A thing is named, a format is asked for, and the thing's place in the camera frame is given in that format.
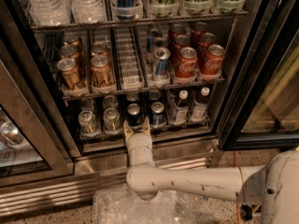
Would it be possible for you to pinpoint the gold can back right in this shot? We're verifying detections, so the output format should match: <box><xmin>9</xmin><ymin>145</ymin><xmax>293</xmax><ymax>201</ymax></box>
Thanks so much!
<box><xmin>91</xmin><ymin>44</ymin><xmax>109</xmax><ymax>57</ymax></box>

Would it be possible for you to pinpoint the silver can front far left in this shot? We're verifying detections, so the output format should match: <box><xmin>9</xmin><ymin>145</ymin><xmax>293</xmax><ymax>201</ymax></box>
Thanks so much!
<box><xmin>78</xmin><ymin>110</ymin><xmax>98</xmax><ymax>133</ymax></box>

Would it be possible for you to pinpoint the clear water bottle left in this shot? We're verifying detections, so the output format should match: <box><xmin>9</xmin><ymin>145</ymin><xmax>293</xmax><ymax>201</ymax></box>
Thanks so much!
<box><xmin>29</xmin><ymin>0</ymin><xmax>71</xmax><ymax>26</ymax></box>

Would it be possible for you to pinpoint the red coca-cola can back right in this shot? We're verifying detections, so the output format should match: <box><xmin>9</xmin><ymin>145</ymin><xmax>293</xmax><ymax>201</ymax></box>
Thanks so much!
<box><xmin>191</xmin><ymin>22</ymin><xmax>208</xmax><ymax>40</ymax></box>

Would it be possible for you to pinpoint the red coca-cola can middle left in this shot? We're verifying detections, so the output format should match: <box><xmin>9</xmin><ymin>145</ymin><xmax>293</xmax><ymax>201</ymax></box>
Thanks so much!
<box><xmin>172</xmin><ymin>35</ymin><xmax>190</xmax><ymax>61</ymax></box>

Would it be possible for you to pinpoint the can behind left door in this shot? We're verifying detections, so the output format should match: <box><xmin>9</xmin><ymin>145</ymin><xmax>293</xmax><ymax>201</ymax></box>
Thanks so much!
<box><xmin>0</xmin><ymin>121</ymin><xmax>29</xmax><ymax>148</ymax></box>

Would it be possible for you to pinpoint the left glass fridge door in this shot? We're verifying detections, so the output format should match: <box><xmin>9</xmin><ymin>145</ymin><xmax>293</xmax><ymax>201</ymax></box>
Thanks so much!
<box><xmin>0</xmin><ymin>40</ymin><xmax>74</xmax><ymax>188</ymax></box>

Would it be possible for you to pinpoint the empty white can tray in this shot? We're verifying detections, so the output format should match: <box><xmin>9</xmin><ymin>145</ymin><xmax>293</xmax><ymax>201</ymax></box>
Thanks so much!
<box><xmin>114</xmin><ymin>27</ymin><xmax>144</xmax><ymax>91</ymax></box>

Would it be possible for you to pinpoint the white cap bottle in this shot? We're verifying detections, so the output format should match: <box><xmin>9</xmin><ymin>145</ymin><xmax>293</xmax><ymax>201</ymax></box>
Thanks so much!
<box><xmin>189</xmin><ymin>87</ymin><xmax>210</xmax><ymax>121</ymax></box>
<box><xmin>170</xmin><ymin>90</ymin><xmax>189</xmax><ymax>125</ymax></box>

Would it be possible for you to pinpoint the gold can back left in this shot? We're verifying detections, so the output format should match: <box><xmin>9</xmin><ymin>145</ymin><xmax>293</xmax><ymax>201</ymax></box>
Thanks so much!
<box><xmin>63</xmin><ymin>33</ymin><xmax>82</xmax><ymax>49</ymax></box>

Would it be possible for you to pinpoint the red coca-cola can front right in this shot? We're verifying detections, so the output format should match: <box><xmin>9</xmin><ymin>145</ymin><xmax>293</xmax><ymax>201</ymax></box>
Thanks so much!
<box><xmin>200</xmin><ymin>44</ymin><xmax>225</xmax><ymax>76</ymax></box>

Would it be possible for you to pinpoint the green can top left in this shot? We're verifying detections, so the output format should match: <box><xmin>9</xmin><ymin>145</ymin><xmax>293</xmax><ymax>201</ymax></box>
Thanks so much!
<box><xmin>148</xmin><ymin>0</ymin><xmax>178</xmax><ymax>18</ymax></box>

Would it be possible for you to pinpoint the slim red bull can middle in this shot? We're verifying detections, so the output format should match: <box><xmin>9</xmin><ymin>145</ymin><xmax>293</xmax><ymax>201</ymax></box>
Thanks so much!
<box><xmin>151</xmin><ymin>37</ymin><xmax>168</xmax><ymax>52</ymax></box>

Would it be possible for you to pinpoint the white cap bottle right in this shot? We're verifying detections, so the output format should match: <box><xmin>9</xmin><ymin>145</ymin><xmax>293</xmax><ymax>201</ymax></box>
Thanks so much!
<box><xmin>189</xmin><ymin>87</ymin><xmax>210</xmax><ymax>121</ymax></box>

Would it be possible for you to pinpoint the red bull can top shelf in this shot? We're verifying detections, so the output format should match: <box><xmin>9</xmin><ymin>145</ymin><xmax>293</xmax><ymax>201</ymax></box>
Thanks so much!
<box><xmin>116</xmin><ymin>0</ymin><xmax>135</xmax><ymax>21</ymax></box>

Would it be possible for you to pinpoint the gold can front left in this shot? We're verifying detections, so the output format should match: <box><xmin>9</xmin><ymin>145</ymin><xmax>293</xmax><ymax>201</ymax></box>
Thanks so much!
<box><xmin>57</xmin><ymin>58</ymin><xmax>85</xmax><ymax>91</ymax></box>

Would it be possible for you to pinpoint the clear plastic bin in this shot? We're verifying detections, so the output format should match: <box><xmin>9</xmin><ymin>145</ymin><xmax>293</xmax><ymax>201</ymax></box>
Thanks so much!
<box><xmin>93</xmin><ymin>185</ymin><xmax>196</xmax><ymax>224</ymax></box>

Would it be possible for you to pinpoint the silver can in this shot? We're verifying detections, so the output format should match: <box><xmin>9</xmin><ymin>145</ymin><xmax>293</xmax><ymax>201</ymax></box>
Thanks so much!
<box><xmin>104</xmin><ymin>108</ymin><xmax>121</xmax><ymax>132</ymax></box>
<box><xmin>80</xmin><ymin>98</ymin><xmax>96</xmax><ymax>112</ymax></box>
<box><xmin>78</xmin><ymin>110</ymin><xmax>98</xmax><ymax>133</ymax></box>
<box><xmin>103</xmin><ymin>95</ymin><xmax>119</xmax><ymax>110</ymax></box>

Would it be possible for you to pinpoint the gold can middle left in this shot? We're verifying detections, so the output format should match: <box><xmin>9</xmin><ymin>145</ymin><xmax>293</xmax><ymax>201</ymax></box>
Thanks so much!
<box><xmin>60</xmin><ymin>44</ymin><xmax>81</xmax><ymax>63</ymax></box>

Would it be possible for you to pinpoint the slim red bull can front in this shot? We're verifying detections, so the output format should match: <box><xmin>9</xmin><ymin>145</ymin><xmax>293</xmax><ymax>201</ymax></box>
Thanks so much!
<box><xmin>152</xmin><ymin>48</ymin><xmax>170</xmax><ymax>81</ymax></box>

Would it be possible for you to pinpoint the clear water bottle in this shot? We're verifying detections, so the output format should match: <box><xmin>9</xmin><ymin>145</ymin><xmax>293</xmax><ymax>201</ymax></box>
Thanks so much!
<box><xmin>71</xmin><ymin>0</ymin><xmax>107</xmax><ymax>23</ymax></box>
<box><xmin>29</xmin><ymin>0</ymin><xmax>71</xmax><ymax>26</ymax></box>

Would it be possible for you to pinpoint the right glass fridge door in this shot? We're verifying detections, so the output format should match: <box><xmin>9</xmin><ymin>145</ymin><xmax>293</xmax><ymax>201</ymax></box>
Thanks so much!
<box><xmin>217</xmin><ymin>0</ymin><xmax>299</xmax><ymax>150</ymax></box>

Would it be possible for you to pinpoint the red coca-cola can middle right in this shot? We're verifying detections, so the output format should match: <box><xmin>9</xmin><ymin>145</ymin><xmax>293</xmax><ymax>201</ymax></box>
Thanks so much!
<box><xmin>199</xmin><ymin>32</ymin><xmax>217</xmax><ymax>56</ymax></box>

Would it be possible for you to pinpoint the white cap bottle left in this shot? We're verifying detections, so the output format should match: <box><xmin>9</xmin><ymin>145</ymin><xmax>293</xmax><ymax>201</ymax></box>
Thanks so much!
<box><xmin>170</xmin><ymin>90</ymin><xmax>189</xmax><ymax>125</ymax></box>

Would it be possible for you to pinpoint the clear water bottle right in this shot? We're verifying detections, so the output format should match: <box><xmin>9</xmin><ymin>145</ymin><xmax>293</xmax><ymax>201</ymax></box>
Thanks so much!
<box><xmin>71</xmin><ymin>0</ymin><xmax>107</xmax><ymax>23</ymax></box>

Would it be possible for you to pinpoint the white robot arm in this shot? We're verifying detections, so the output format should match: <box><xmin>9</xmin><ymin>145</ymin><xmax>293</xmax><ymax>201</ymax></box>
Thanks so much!
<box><xmin>123</xmin><ymin>120</ymin><xmax>299</xmax><ymax>224</ymax></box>

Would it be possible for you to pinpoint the glass fridge door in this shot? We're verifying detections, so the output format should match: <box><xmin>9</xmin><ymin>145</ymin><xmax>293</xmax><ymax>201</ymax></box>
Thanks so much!
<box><xmin>217</xmin><ymin>0</ymin><xmax>299</xmax><ymax>150</ymax></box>
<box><xmin>0</xmin><ymin>40</ymin><xmax>74</xmax><ymax>188</ymax></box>

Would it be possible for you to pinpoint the gold can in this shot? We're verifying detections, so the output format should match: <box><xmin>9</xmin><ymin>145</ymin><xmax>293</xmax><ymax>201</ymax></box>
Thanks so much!
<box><xmin>57</xmin><ymin>58</ymin><xmax>85</xmax><ymax>91</ymax></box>
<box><xmin>60</xmin><ymin>44</ymin><xmax>81</xmax><ymax>63</ymax></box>
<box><xmin>91</xmin><ymin>44</ymin><xmax>109</xmax><ymax>57</ymax></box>
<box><xmin>91</xmin><ymin>55</ymin><xmax>114</xmax><ymax>88</ymax></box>
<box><xmin>63</xmin><ymin>33</ymin><xmax>82</xmax><ymax>49</ymax></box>

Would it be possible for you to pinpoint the red coca-cola can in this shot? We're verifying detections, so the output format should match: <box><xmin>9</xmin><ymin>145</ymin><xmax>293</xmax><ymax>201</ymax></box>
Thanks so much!
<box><xmin>175</xmin><ymin>47</ymin><xmax>197</xmax><ymax>78</ymax></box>
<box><xmin>199</xmin><ymin>32</ymin><xmax>217</xmax><ymax>56</ymax></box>
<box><xmin>168</xmin><ymin>23</ymin><xmax>186</xmax><ymax>40</ymax></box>
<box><xmin>191</xmin><ymin>22</ymin><xmax>208</xmax><ymax>40</ymax></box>
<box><xmin>172</xmin><ymin>35</ymin><xmax>190</xmax><ymax>61</ymax></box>
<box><xmin>200</xmin><ymin>44</ymin><xmax>225</xmax><ymax>76</ymax></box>

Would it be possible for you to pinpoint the slim red bull can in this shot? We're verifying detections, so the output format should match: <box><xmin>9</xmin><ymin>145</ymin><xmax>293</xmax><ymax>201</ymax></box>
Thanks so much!
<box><xmin>152</xmin><ymin>48</ymin><xmax>170</xmax><ymax>81</ymax></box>
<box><xmin>151</xmin><ymin>37</ymin><xmax>168</xmax><ymax>52</ymax></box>
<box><xmin>147</xmin><ymin>28</ymin><xmax>163</xmax><ymax>52</ymax></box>

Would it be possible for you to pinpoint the red coca-cola can front left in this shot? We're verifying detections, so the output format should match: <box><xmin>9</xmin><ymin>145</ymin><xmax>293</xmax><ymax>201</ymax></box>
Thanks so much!
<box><xmin>175</xmin><ymin>47</ymin><xmax>197</xmax><ymax>78</ymax></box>

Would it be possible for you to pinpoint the slim red bull can back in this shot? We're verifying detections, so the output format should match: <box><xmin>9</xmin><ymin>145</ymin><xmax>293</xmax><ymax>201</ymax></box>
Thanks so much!
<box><xmin>147</xmin><ymin>28</ymin><xmax>163</xmax><ymax>52</ymax></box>

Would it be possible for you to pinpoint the red coca-cola can back left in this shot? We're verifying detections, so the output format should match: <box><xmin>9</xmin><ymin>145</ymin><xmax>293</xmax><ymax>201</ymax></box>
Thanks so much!
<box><xmin>168</xmin><ymin>23</ymin><xmax>186</xmax><ymax>40</ymax></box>

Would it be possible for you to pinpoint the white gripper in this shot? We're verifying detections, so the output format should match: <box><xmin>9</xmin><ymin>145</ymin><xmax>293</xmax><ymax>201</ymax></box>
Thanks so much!
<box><xmin>123</xmin><ymin>117</ymin><xmax>154</xmax><ymax>166</ymax></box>

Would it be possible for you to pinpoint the silver can back far left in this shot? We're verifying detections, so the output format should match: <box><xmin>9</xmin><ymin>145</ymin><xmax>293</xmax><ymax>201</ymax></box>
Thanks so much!
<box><xmin>80</xmin><ymin>98</ymin><xmax>96</xmax><ymax>112</ymax></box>

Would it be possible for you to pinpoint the gold can front right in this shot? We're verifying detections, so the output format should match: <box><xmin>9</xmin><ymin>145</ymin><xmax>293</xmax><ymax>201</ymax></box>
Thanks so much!
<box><xmin>91</xmin><ymin>55</ymin><xmax>114</xmax><ymax>88</ymax></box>

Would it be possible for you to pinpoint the stainless fridge base grille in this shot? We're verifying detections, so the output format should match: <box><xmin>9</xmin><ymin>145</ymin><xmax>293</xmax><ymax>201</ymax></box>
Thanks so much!
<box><xmin>0</xmin><ymin>139</ymin><xmax>221</xmax><ymax>218</ymax></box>

